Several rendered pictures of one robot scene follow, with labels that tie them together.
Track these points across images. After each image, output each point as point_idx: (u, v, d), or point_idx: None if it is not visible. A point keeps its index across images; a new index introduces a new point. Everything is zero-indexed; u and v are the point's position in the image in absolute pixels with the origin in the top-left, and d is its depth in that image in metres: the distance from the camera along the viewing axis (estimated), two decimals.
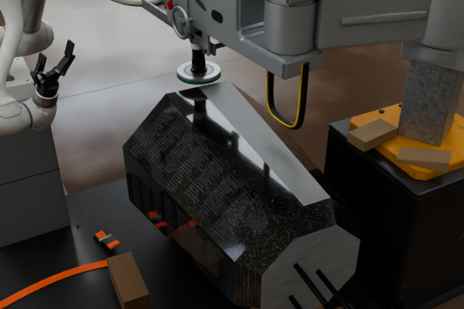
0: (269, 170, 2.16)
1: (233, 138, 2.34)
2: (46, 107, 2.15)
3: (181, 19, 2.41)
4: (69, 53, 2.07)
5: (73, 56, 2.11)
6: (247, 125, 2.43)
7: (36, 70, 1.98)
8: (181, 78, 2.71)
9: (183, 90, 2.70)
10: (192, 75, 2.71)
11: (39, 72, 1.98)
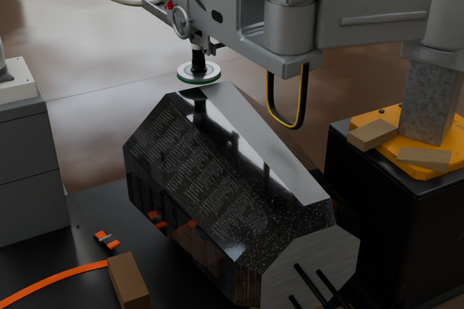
0: (269, 170, 2.16)
1: (233, 138, 2.34)
2: None
3: (181, 19, 2.41)
4: None
5: None
6: (247, 125, 2.43)
7: None
8: (213, 79, 2.70)
9: (183, 90, 2.70)
10: (211, 72, 2.74)
11: None
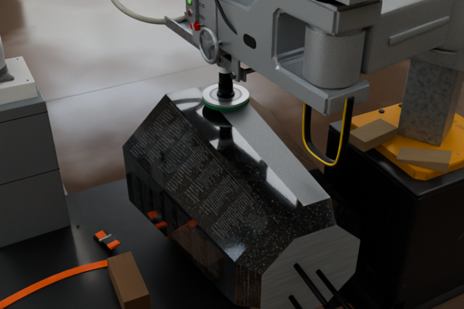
0: (269, 170, 2.16)
1: (233, 138, 2.34)
2: None
3: (210, 42, 2.21)
4: None
5: None
6: (247, 125, 2.43)
7: None
8: (206, 104, 2.50)
9: (183, 90, 2.70)
10: (219, 101, 2.50)
11: None
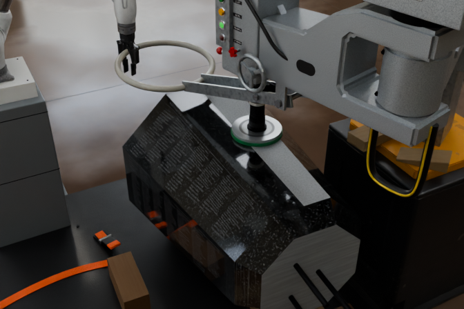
0: (269, 170, 2.16)
1: (233, 138, 2.34)
2: None
3: (253, 70, 2.00)
4: (133, 65, 2.87)
5: (137, 61, 2.85)
6: None
7: (123, 58, 2.88)
8: (261, 144, 2.28)
9: (183, 90, 2.70)
10: (266, 134, 2.32)
11: (125, 58, 2.89)
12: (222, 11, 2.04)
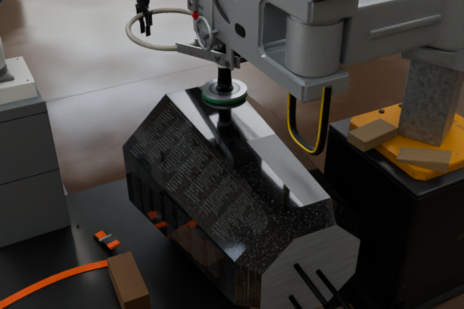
0: (269, 170, 2.16)
1: (233, 138, 2.34)
2: None
3: (205, 31, 2.30)
4: (148, 27, 3.27)
5: (150, 24, 3.24)
6: (247, 125, 2.43)
7: (140, 21, 3.29)
8: (247, 90, 2.68)
9: (183, 90, 2.70)
10: (237, 84, 2.69)
11: (142, 21, 3.29)
12: None
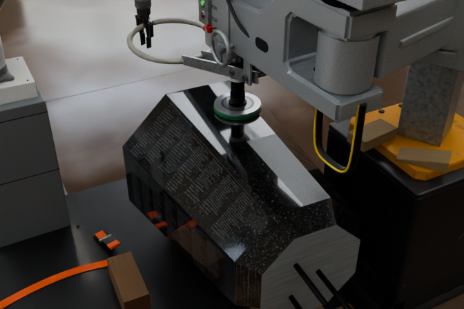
0: (269, 170, 2.16)
1: (233, 138, 2.34)
2: None
3: (221, 45, 2.18)
4: (149, 38, 3.13)
5: (152, 35, 3.10)
6: (247, 125, 2.43)
7: (141, 32, 3.15)
8: (259, 110, 2.51)
9: (183, 90, 2.70)
10: (252, 102, 2.55)
11: (143, 32, 3.15)
12: None
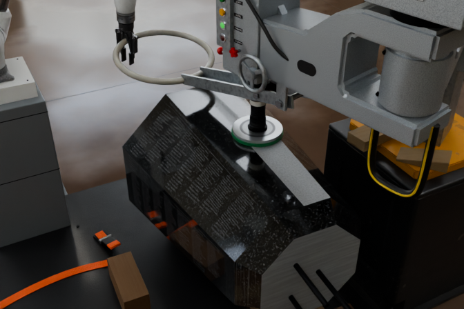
0: (269, 170, 2.16)
1: (233, 138, 2.34)
2: None
3: (254, 70, 2.00)
4: (131, 54, 2.85)
5: (135, 51, 2.82)
6: None
7: (121, 47, 2.86)
8: (246, 143, 2.29)
9: (183, 90, 2.70)
10: (258, 136, 2.31)
11: (123, 47, 2.86)
12: (223, 11, 2.04)
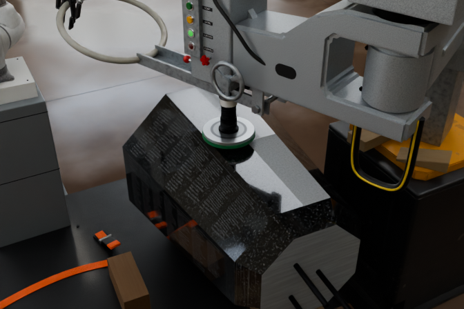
0: (269, 170, 2.16)
1: None
2: None
3: (229, 77, 1.95)
4: (72, 18, 2.57)
5: (77, 16, 2.55)
6: None
7: None
8: None
9: (183, 90, 2.70)
10: (213, 126, 2.32)
11: None
12: (191, 18, 1.98)
